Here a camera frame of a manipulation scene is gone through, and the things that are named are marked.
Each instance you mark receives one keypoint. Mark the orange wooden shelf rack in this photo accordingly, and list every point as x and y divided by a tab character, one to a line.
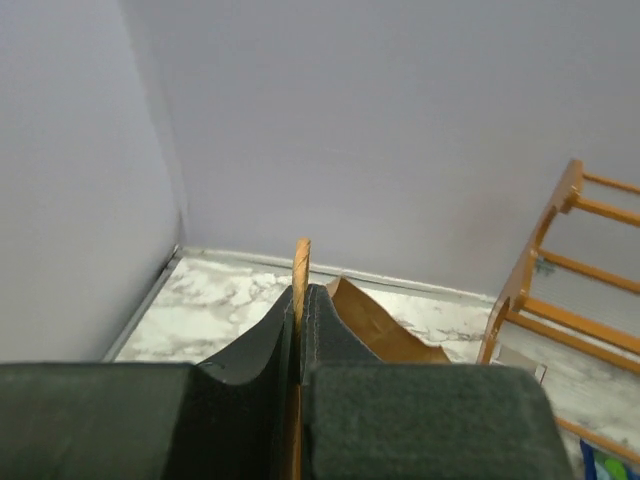
571	302

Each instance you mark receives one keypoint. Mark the small red white box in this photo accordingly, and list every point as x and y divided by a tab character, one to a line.
506	356

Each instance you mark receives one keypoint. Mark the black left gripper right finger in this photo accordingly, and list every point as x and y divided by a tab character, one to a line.
365	418

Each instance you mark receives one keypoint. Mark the blue Bonk snack bag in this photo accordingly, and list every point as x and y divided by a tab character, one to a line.
601	466

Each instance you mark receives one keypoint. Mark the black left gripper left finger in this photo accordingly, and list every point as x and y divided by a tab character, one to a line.
221	418

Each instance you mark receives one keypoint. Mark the brown paper bag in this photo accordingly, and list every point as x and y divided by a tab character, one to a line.
357	327

